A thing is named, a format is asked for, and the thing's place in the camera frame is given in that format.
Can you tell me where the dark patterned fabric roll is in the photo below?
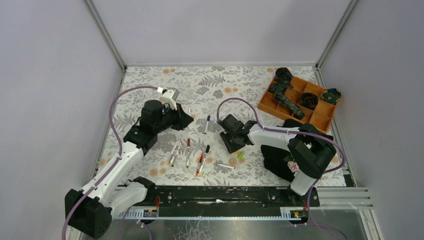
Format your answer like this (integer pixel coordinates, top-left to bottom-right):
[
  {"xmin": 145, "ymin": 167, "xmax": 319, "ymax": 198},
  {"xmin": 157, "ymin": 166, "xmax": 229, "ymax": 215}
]
[{"xmin": 268, "ymin": 82, "xmax": 306, "ymax": 120}]

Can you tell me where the floral patterned table mat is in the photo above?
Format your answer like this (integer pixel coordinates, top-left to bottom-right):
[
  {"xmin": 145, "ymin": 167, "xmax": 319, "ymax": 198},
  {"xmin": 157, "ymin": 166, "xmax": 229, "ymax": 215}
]
[{"xmin": 113, "ymin": 66, "xmax": 288, "ymax": 186}]

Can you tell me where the white pen yellow end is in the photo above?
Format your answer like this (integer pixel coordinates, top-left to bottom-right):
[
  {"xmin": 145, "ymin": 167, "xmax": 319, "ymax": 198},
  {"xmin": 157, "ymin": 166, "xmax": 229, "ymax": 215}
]
[{"xmin": 167, "ymin": 140, "xmax": 180, "ymax": 165}]

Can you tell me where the white pen brown cap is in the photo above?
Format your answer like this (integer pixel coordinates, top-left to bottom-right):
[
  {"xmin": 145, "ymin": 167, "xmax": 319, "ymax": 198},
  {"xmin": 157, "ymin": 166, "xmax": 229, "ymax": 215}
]
[{"xmin": 185, "ymin": 138, "xmax": 191, "ymax": 168}]

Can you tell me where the dark rolled fabric flower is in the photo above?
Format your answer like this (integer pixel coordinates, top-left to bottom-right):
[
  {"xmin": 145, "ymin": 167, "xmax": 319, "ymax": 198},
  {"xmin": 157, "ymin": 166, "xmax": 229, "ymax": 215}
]
[{"xmin": 274, "ymin": 67, "xmax": 293, "ymax": 83}]

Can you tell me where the white pen black cap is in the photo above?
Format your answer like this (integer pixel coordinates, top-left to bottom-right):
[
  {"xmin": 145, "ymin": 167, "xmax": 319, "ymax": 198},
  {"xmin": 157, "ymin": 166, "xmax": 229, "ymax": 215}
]
[{"xmin": 199, "ymin": 144, "xmax": 211, "ymax": 175}]

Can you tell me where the black floral cloth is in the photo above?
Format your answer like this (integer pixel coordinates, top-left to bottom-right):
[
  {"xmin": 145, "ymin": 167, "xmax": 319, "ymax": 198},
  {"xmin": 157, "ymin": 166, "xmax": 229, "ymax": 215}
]
[{"xmin": 260, "ymin": 134, "xmax": 336, "ymax": 182}]

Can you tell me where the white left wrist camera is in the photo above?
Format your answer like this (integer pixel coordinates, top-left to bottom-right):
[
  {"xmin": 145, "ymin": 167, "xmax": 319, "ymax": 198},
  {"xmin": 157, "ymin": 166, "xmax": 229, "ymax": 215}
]
[{"xmin": 156, "ymin": 87, "xmax": 180, "ymax": 109}]

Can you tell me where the clear pen orange end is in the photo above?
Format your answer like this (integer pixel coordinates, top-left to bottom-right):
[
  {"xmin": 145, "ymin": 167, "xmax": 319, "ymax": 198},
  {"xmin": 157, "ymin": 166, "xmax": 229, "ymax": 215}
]
[{"xmin": 195, "ymin": 152, "xmax": 205, "ymax": 176}]

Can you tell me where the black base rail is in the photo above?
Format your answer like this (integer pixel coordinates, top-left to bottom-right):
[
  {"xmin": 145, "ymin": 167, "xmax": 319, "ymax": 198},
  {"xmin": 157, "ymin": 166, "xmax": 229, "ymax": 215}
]
[{"xmin": 136, "ymin": 185, "xmax": 320, "ymax": 218}]

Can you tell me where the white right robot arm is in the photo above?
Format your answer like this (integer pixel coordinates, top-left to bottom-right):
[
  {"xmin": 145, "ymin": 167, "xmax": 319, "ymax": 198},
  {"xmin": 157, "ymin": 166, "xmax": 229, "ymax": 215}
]
[{"xmin": 218, "ymin": 114, "xmax": 337, "ymax": 196}]

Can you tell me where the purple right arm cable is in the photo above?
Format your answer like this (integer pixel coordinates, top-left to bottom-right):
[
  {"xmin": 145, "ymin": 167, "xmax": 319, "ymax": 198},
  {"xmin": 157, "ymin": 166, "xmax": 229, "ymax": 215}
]
[{"xmin": 216, "ymin": 97, "xmax": 349, "ymax": 240}]

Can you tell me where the dark rolled flower in tray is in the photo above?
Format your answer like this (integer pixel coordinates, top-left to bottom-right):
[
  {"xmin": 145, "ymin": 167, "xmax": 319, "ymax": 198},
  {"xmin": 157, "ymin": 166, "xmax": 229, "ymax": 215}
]
[{"xmin": 299, "ymin": 92, "xmax": 319, "ymax": 111}]

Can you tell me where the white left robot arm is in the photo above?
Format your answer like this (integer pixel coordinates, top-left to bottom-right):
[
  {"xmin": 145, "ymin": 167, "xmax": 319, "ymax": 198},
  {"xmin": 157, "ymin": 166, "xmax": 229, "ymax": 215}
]
[{"xmin": 64, "ymin": 100, "xmax": 194, "ymax": 240}]

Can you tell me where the white slotted cable duct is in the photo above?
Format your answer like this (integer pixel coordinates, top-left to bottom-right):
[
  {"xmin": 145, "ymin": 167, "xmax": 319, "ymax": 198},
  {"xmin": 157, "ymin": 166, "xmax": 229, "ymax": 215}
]
[{"xmin": 125, "ymin": 207, "xmax": 301, "ymax": 222}]

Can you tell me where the wooden compartment tray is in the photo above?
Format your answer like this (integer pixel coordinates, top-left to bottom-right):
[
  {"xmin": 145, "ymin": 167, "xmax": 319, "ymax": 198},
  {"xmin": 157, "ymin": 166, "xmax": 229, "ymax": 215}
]
[{"xmin": 257, "ymin": 76, "xmax": 338, "ymax": 134}]

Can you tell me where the dark green rolled flower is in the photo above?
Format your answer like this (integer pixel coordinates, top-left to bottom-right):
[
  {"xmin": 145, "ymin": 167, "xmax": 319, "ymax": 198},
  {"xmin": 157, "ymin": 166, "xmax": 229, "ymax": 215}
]
[{"xmin": 320, "ymin": 88, "xmax": 342, "ymax": 105}]

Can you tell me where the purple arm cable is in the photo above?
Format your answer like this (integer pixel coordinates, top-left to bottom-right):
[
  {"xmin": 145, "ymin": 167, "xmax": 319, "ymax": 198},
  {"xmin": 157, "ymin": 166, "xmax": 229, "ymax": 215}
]
[
  {"xmin": 61, "ymin": 85, "xmax": 165, "ymax": 240},
  {"xmin": 216, "ymin": 97, "xmax": 349, "ymax": 240}
]

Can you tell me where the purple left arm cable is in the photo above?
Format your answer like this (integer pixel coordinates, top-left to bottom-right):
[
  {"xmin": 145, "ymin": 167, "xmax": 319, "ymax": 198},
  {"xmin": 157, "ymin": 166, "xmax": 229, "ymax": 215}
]
[{"xmin": 61, "ymin": 85, "xmax": 165, "ymax": 240}]

